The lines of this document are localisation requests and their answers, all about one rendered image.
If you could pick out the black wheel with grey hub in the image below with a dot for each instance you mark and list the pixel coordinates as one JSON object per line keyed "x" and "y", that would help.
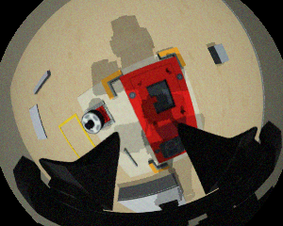
{"x": 96, "y": 117}

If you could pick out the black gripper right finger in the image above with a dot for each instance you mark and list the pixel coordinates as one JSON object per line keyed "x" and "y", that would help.
{"x": 211, "y": 155}

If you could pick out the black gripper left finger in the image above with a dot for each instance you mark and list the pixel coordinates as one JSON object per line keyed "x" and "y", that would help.
{"x": 94, "y": 172}

